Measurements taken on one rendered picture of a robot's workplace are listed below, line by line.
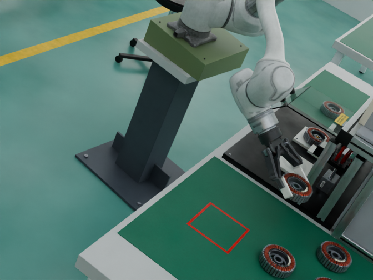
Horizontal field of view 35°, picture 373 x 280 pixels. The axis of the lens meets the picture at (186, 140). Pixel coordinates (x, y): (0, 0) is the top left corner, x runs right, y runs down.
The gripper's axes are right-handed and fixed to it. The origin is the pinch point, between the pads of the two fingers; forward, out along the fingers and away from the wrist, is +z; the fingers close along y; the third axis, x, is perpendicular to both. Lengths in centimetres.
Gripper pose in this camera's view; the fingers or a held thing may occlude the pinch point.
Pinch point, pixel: (295, 185)
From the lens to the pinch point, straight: 199.1
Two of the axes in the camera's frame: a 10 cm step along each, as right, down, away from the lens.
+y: -6.0, 2.8, -7.5
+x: 6.7, -3.5, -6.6
